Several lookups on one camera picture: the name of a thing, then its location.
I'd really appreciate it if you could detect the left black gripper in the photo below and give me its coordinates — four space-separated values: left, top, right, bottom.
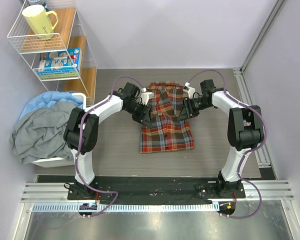
124 101 152 128

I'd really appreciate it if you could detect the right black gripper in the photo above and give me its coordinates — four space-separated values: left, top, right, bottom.
177 96 212 122

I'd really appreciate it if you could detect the plaid flannel shirt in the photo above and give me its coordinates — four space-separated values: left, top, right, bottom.
139 81 195 154

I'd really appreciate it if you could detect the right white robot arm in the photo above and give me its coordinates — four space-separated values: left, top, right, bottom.
178 79 265 198

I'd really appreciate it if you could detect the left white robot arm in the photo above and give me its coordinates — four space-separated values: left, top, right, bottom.
63 82 154 200

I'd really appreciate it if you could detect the white laundry basket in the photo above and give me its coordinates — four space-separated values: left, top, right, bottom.
32 92 87 168

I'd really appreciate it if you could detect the blue picture box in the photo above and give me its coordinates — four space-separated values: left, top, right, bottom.
34 47 82 80

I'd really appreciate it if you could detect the light blue shirt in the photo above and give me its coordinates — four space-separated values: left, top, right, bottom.
19 91 87 119

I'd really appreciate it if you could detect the grey shirt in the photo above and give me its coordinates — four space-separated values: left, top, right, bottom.
9 101 76 165

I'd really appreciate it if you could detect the yellow mug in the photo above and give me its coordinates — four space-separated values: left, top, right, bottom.
21 4 59 41

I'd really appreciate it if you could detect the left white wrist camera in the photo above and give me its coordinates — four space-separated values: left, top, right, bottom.
140 87 154 105

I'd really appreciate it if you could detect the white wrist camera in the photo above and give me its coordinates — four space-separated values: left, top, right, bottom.
140 87 154 105
182 82 196 99

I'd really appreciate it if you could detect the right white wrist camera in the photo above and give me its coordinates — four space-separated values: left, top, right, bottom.
182 82 196 99

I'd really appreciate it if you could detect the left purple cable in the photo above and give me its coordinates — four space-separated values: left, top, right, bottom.
74 75 147 218

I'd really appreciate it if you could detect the purple cable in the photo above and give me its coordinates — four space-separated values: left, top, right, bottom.
186 69 266 220
74 75 147 218

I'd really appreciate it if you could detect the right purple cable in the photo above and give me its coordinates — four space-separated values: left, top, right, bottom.
186 69 266 220

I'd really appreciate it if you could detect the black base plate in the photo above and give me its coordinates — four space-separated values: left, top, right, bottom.
63 176 246 206

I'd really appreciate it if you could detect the aluminium frame rail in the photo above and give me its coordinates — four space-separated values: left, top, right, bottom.
21 180 295 203

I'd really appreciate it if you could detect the white wire shelf rack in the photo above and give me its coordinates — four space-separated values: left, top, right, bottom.
7 0 97 105

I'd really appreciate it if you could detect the white slotted cable duct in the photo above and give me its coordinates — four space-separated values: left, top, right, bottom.
32 202 220 213

